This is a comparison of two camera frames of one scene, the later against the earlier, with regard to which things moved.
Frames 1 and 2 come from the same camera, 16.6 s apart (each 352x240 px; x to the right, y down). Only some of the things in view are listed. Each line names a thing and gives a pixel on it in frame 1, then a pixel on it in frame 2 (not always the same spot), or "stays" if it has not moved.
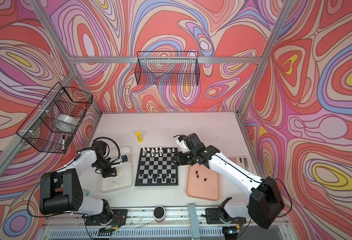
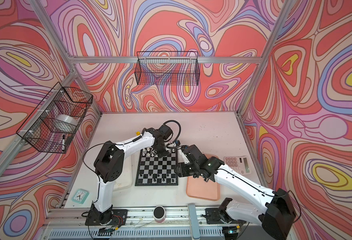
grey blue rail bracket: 194,221 stays
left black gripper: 110,172 to 163,155
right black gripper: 179,159 to 181,170
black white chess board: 156,168 stays
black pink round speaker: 159,213 stays
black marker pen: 63,143 stays
